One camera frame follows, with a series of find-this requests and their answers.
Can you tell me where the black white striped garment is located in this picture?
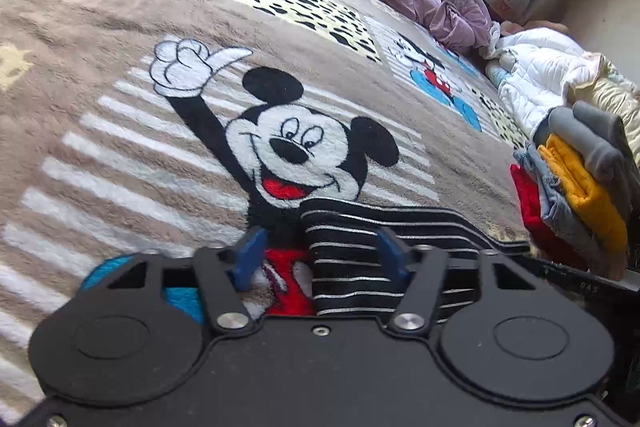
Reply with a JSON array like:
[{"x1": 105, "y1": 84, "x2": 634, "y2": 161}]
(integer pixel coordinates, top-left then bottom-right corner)
[{"x1": 299, "y1": 197, "x2": 532, "y2": 325}]

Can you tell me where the red folded garment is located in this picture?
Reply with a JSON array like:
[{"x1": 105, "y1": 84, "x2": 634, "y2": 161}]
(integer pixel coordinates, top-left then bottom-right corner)
[{"x1": 510, "y1": 165, "x2": 588, "y2": 271}]

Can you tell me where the blue grey folded garment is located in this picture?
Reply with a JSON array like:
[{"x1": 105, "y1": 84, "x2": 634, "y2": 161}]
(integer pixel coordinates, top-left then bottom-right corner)
[{"x1": 513, "y1": 142, "x2": 625, "y2": 279}]

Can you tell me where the yellow folded garment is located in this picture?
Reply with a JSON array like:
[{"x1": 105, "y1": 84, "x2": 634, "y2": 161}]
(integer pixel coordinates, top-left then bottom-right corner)
[{"x1": 537, "y1": 133, "x2": 628, "y2": 259}]

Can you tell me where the Mickey Mouse bed blanket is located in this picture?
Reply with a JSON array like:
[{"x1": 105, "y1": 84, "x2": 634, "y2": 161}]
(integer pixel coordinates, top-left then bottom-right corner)
[{"x1": 1, "y1": 0, "x2": 525, "y2": 424}]

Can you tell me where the white puffy quilt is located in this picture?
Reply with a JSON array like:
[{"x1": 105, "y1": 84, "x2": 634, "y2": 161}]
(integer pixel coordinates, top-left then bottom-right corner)
[{"x1": 480, "y1": 27, "x2": 605, "y2": 138}]

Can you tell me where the beige cream quilt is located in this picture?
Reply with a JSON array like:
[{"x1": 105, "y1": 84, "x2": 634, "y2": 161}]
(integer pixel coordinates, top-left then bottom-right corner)
[{"x1": 563, "y1": 52, "x2": 639, "y2": 165}]

